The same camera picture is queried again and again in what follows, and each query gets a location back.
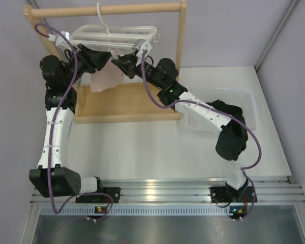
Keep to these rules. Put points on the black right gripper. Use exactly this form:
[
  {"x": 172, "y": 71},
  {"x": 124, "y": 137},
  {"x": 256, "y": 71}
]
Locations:
[{"x": 128, "y": 64}]

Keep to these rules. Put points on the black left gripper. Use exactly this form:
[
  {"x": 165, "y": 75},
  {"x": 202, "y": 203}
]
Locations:
[{"x": 92, "y": 60}]

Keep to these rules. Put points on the pink sock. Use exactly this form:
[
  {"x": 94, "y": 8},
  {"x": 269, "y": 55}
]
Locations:
[{"x": 110, "y": 76}]

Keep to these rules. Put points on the white plastic clip hanger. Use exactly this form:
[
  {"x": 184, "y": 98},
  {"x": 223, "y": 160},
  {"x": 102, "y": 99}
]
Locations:
[{"x": 120, "y": 39}]

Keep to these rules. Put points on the black striped sock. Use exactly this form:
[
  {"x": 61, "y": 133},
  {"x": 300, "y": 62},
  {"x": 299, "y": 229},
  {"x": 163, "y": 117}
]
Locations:
[{"x": 228, "y": 109}]

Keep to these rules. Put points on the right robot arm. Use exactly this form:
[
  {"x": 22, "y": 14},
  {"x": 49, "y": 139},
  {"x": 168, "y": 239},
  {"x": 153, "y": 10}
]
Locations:
[{"x": 225, "y": 120}]

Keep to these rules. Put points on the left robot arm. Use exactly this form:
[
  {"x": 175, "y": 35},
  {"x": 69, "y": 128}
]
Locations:
[{"x": 52, "y": 177}]

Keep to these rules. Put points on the white plastic basket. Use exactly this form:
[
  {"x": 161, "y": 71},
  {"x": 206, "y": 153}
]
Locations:
[{"x": 231, "y": 101}]

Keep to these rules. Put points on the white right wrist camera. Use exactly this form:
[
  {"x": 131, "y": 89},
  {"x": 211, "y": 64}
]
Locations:
[{"x": 142, "y": 45}]

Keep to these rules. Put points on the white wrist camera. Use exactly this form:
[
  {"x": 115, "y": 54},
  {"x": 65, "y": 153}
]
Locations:
[
  {"x": 59, "y": 41},
  {"x": 142, "y": 45}
]

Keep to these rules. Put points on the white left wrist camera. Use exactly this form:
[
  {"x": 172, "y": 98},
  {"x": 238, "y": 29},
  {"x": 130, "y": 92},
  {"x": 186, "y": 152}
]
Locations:
[{"x": 59, "y": 41}]

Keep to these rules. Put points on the wooden drying rack frame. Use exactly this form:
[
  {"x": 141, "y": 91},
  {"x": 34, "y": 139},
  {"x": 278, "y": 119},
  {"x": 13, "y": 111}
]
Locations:
[{"x": 127, "y": 102}]

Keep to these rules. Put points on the aluminium mounting rail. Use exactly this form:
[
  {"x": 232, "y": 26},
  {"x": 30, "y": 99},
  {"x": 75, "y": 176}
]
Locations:
[{"x": 201, "y": 197}]

